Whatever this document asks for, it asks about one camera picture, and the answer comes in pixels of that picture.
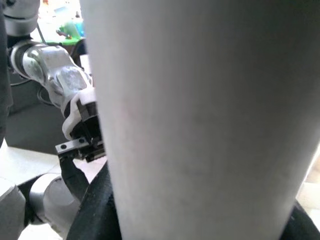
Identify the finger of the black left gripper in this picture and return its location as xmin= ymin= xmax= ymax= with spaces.
xmin=59 ymin=156 xmax=90 ymax=201

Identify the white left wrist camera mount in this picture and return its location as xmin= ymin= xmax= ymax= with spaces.
xmin=61 ymin=87 xmax=98 ymax=141

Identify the green plastic toy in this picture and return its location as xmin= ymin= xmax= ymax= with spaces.
xmin=56 ymin=17 xmax=86 ymax=42

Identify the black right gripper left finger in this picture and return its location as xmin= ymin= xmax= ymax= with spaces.
xmin=66 ymin=167 xmax=123 ymax=240

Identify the silver robot hip joint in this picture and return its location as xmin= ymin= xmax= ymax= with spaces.
xmin=0 ymin=173 xmax=82 ymax=238

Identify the white plastic table leg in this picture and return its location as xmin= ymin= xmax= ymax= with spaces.
xmin=79 ymin=0 xmax=320 ymax=240

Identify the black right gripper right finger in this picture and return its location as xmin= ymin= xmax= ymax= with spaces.
xmin=281 ymin=198 xmax=320 ymax=240

